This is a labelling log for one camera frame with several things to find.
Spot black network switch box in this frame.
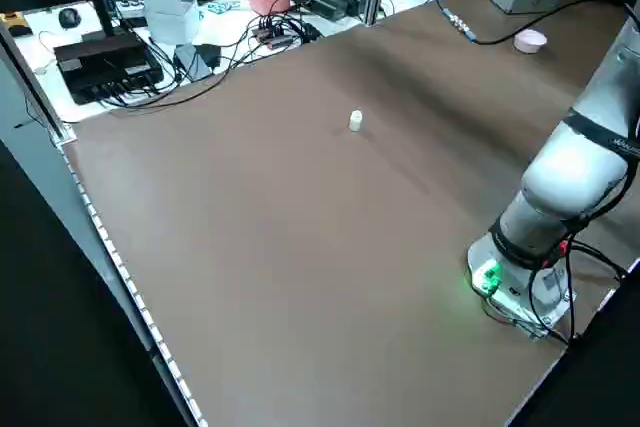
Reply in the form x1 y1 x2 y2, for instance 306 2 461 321
53 29 165 107

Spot white open-lid box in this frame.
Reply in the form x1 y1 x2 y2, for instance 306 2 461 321
136 0 202 45

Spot black hub red plugs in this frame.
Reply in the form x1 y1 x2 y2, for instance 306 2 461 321
249 16 321 52

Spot dark flat phone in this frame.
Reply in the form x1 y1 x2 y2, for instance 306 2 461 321
173 44 214 82

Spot small black power adapter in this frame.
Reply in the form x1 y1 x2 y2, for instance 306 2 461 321
196 43 222 72

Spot aluminium table edge rail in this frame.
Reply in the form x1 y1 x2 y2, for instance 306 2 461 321
0 21 209 427

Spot pink plastic box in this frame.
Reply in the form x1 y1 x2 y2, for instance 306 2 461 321
249 0 293 15

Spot pink bowl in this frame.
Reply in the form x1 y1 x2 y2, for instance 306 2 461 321
513 29 548 54

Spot teal patterned card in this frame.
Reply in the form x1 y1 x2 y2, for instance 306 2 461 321
202 0 239 16

